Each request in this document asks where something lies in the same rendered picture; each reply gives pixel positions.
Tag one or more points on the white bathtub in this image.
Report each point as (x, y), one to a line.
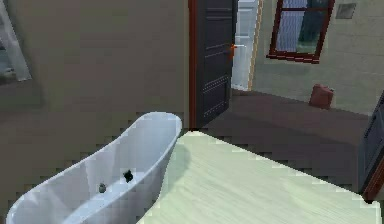
(140, 146)

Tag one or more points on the red bin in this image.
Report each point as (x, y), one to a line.
(321, 96)

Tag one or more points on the red framed window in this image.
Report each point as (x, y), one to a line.
(300, 30)

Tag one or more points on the grey wall vent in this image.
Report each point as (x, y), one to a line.
(345, 10)

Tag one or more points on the dark grey room door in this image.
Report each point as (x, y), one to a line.
(371, 146)
(215, 63)

